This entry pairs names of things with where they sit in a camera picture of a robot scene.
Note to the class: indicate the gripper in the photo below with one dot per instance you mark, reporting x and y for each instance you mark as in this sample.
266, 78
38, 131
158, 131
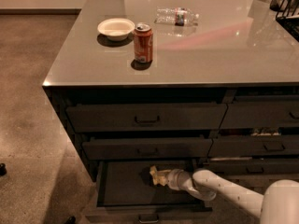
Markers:
173, 177

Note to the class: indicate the yellow sponge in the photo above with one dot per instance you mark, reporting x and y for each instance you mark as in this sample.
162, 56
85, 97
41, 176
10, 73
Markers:
155, 174

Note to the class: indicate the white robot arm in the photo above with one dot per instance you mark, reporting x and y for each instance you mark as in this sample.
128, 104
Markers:
278, 205

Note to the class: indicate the middle left drawer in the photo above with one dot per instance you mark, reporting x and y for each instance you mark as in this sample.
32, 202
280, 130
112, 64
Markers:
138, 148

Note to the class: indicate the open bottom left drawer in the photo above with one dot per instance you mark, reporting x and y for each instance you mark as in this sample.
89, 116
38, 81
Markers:
125, 192

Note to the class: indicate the top left drawer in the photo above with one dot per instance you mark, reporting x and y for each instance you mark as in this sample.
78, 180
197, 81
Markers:
145, 117

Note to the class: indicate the dark grey drawer cabinet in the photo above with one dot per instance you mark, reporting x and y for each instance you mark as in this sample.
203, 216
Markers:
236, 50

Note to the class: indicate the bottom right drawer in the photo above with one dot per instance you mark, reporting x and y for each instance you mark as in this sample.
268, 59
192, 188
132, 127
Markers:
254, 167

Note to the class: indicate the middle right drawer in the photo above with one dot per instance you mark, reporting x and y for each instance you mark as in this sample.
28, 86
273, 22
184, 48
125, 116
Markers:
245, 146

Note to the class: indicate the dark object at floor edge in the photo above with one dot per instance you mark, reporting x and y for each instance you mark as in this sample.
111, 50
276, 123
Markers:
71, 220

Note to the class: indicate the red soda can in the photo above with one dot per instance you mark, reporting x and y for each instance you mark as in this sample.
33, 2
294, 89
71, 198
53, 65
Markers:
143, 37

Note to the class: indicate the white bowl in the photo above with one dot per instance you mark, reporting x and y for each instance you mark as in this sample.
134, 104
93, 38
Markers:
116, 29

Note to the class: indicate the black object on floor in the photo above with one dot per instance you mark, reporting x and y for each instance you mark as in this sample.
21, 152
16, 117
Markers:
3, 169

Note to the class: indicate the clear plastic water bottle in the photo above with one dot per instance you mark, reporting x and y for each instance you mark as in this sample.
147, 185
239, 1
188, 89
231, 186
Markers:
178, 16

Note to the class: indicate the black wire rack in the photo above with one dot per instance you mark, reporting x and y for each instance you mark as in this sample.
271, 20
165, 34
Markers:
287, 15

